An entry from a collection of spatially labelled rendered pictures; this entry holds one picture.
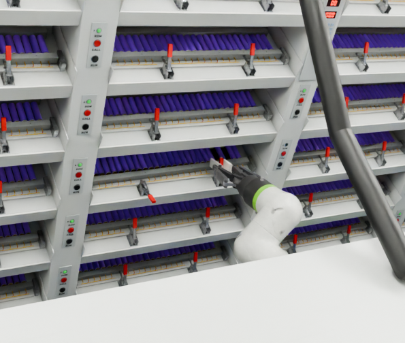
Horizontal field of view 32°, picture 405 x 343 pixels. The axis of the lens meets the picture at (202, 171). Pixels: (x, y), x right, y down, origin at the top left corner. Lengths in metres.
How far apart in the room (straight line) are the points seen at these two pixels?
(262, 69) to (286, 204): 0.43
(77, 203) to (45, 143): 0.22
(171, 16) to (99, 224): 0.74
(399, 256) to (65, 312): 0.32
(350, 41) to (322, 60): 1.62
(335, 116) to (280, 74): 1.37
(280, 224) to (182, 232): 0.51
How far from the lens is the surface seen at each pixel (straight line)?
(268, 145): 2.28
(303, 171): 2.45
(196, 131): 2.09
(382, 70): 2.38
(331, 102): 0.75
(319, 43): 0.77
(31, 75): 1.80
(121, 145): 1.97
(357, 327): 0.64
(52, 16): 1.71
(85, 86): 1.82
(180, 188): 2.19
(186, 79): 1.94
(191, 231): 2.35
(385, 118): 2.54
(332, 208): 2.68
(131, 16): 1.78
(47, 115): 1.98
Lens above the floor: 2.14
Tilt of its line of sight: 33 degrees down
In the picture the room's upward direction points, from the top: 14 degrees clockwise
